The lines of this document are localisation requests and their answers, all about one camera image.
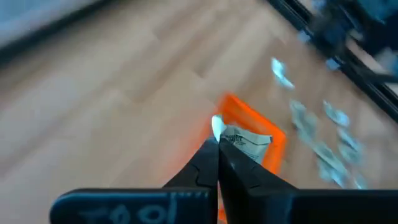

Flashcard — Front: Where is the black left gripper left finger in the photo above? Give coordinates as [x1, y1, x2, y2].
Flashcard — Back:
[49, 136, 220, 224]

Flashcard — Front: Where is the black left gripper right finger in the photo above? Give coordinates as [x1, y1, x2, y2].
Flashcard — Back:
[218, 139, 398, 224]

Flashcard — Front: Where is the orange plastic basket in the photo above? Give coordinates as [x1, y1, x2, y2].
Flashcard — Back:
[198, 92, 287, 224]

